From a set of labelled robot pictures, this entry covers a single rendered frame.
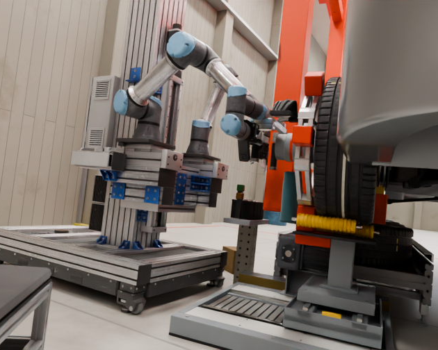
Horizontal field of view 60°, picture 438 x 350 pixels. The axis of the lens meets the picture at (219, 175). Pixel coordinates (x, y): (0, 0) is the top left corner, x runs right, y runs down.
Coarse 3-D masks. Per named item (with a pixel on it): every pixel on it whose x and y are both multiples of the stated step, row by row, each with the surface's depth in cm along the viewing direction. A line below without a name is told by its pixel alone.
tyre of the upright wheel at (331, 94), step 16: (336, 80) 160; (336, 96) 150; (320, 112) 149; (336, 112) 146; (320, 128) 147; (336, 128) 144; (320, 144) 146; (336, 144) 144; (320, 160) 147; (336, 160) 144; (320, 176) 149; (336, 176) 147; (352, 176) 144; (368, 176) 141; (320, 192) 152; (336, 192) 150; (352, 192) 146; (368, 192) 144; (320, 208) 159; (336, 208) 156; (352, 208) 152; (368, 208) 149; (368, 224) 164
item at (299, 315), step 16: (288, 304) 153; (304, 304) 156; (288, 320) 148; (304, 320) 146; (320, 320) 144; (336, 320) 142; (352, 320) 141; (368, 320) 151; (336, 336) 141; (352, 336) 139; (368, 336) 137
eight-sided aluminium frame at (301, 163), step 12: (312, 96) 170; (300, 108) 158; (312, 108) 156; (300, 120) 156; (312, 120) 154; (300, 156) 156; (300, 168) 155; (300, 180) 162; (312, 180) 197; (300, 192) 164; (312, 192) 193; (300, 204) 171; (312, 204) 168
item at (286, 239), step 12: (288, 240) 198; (276, 252) 202; (288, 252) 197; (300, 252) 197; (312, 252) 195; (324, 252) 194; (276, 264) 201; (288, 264) 197; (300, 264) 196; (312, 264) 195; (324, 264) 193; (288, 276) 206; (300, 276) 210; (324, 276) 205; (288, 288) 208
